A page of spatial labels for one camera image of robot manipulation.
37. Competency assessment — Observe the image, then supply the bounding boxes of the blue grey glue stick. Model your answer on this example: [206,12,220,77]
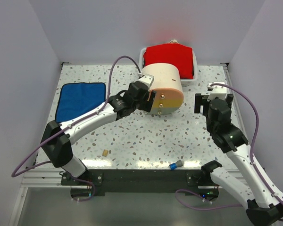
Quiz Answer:
[169,160,183,170]

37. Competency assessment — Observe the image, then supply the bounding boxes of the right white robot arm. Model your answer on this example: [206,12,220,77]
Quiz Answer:
[194,94,283,226]

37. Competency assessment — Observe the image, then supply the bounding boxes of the red folded cloth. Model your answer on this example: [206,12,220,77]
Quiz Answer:
[143,43,194,80]

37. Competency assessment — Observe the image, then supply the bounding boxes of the aluminium frame rail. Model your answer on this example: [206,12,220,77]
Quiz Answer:
[20,167,271,189]

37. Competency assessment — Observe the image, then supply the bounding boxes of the white plastic basket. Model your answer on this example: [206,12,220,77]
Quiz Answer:
[139,48,199,87]

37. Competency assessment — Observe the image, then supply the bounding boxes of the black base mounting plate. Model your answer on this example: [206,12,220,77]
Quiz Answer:
[59,169,219,199]

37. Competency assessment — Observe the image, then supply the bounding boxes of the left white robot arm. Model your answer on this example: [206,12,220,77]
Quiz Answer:
[41,77,156,185]

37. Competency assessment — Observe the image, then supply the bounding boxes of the blue microfiber cloth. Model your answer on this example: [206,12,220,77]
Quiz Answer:
[55,82,106,123]

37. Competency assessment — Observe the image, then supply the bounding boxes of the beige round drawer organizer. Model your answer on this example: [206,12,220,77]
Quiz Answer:
[141,63,184,115]

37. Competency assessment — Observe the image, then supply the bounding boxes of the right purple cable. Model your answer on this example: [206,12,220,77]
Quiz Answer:
[175,84,283,221]

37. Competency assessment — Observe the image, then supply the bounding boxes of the small tan eraser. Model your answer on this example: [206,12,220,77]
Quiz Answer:
[102,150,109,156]

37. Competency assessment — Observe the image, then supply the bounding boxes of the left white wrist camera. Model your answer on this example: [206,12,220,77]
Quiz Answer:
[137,74,154,89]

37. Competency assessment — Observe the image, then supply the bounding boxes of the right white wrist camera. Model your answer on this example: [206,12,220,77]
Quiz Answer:
[208,82,228,101]

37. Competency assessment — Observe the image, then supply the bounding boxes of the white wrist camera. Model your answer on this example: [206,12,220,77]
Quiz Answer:
[137,74,154,89]
[208,82,228,101]

